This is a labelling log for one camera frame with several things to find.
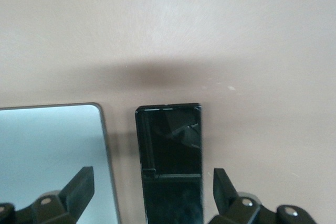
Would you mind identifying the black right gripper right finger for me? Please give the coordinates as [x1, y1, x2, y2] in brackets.
[209, 167, 316, 224]

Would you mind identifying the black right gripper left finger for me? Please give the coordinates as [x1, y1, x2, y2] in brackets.
[0, 166, 95, 224]

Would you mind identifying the black smartphone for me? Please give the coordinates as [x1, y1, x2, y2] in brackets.
[135, 102, 205, 224]

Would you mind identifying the silver laptop with apple logo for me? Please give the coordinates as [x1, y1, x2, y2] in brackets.
[0, 102, 122, 224]

